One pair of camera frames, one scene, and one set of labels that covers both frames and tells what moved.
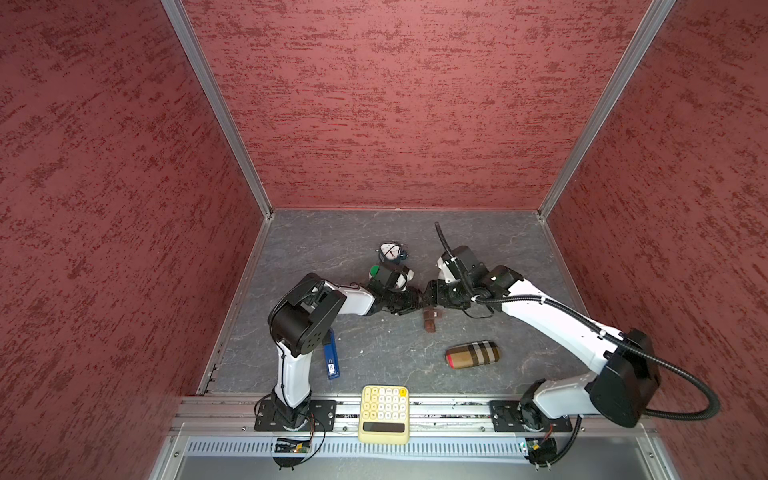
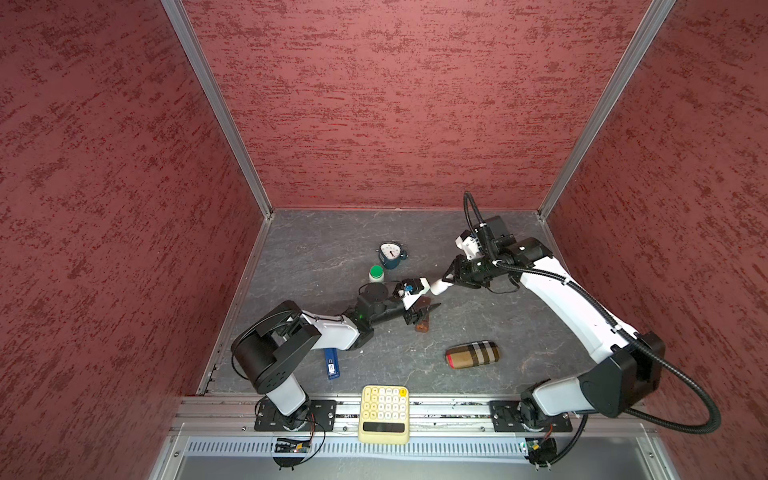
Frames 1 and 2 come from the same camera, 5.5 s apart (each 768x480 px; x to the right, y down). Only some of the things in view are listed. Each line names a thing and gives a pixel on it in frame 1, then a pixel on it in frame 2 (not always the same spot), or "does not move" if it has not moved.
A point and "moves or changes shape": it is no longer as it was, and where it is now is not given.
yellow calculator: [384, 414] does not move
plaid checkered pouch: [466, 355] does not move
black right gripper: [436, 289] -> [462, 275]
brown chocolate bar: [430, 316] moves or changes shape
